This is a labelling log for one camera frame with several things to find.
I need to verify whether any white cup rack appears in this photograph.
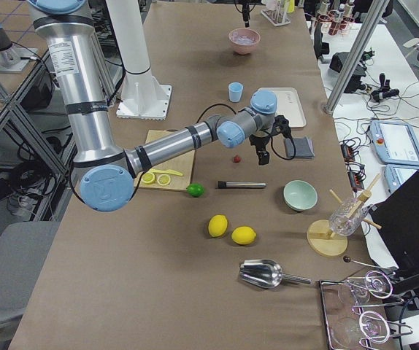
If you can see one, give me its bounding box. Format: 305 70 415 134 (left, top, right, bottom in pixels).
261 0 295 27

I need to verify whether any grey chair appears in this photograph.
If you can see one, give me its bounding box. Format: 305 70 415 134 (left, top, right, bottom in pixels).
0 221 60 342

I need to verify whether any cream rabbit tray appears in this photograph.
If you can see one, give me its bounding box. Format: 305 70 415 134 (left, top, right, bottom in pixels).
259 87 307 128

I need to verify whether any mint green bowl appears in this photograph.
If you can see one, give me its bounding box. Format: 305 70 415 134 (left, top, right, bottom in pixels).
283 179 318 211

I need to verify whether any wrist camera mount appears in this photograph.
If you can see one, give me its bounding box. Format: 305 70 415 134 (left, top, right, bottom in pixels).
271 114 292 139

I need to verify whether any yellow lemon far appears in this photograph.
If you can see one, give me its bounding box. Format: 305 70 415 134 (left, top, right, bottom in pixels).
208 214 228 238

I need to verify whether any light blue cup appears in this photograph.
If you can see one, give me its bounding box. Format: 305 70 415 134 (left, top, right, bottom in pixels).
228 82 244 103

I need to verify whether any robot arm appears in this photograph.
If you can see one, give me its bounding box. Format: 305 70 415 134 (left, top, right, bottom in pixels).
28 1 277 212

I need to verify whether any black monitor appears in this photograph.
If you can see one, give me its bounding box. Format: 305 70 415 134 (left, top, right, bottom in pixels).
370 171 419 273

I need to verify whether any metal ice scoop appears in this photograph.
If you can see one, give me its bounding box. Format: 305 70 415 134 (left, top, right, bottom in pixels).
239 259 312 289

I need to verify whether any teach pendant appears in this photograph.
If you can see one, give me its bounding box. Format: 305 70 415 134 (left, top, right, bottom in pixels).
384 164 419 194
369 120 419 166

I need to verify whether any lemon slice upper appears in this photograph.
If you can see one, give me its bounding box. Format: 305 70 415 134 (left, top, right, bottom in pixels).
141 172 155 184

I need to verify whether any yellow plastic knife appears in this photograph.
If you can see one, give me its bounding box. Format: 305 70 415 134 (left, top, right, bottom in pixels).
149 168 183 176

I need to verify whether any upper teach pendant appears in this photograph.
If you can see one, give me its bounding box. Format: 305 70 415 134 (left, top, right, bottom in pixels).
369 120 419 166

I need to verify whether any grey folded cloth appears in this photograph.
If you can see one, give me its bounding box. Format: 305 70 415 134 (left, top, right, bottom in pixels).
284 136 315 159

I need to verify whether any wooden glass stand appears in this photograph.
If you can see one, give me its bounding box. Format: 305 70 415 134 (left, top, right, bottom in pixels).
307 174 382 257

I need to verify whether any aluminium frame post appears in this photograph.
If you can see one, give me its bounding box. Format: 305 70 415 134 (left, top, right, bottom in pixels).
324 0 389 114

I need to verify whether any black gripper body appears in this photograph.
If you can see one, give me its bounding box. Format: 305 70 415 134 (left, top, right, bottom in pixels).
239 0 250 15
249 133 271 153

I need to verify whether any pink bowl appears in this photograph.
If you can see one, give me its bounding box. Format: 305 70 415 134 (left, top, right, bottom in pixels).
228 28 261 55

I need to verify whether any clear cut glass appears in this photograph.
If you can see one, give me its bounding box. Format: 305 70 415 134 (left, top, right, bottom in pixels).
328 198 368 236

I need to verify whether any lower teach pendant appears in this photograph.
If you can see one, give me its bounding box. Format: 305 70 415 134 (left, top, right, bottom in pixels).
384 164 419 194

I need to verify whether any black metal glass rack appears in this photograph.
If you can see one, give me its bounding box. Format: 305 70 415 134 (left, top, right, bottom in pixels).
318 270 413 349

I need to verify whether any green lime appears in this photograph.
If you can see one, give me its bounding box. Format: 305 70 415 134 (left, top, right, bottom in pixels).
186 183 205 198

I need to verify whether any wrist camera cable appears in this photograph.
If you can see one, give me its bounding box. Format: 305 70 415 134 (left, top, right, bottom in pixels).
269 134 296 160

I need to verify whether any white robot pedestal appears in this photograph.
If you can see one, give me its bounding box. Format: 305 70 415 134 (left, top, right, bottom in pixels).
106 0 172 120

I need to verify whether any pile of ice cubes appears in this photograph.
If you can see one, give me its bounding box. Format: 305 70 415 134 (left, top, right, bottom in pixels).
229 31 257 46

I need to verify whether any steel muddler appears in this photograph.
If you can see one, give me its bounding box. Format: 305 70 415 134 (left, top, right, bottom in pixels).
217 181 266 189

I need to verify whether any yellow lemon near scoop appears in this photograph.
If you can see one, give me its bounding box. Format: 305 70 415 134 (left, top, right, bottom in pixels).
231 226 257 246

